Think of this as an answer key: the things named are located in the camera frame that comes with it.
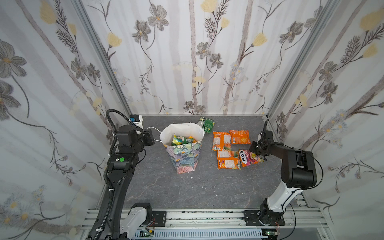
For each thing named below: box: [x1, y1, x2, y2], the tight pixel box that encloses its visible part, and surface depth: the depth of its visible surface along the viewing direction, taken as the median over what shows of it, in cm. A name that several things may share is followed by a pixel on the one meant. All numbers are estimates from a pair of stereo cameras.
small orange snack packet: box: [229, 130, 251, 145], surface depth 106 cm
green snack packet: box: [204, 118, 215, 134], surface depth 113 cm
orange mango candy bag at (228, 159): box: [217, 150, 242, 170], surface depth 95 cm
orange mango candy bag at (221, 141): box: [212, 131, 232, 152], surface depth 104 cm
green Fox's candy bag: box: [171, 133, 194, 146], surface depth 86 cm
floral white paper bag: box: [159, 123, 205, 175], surface depth 83 cm
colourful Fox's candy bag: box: [238, 149, 265, 168], surface depth 95 cm
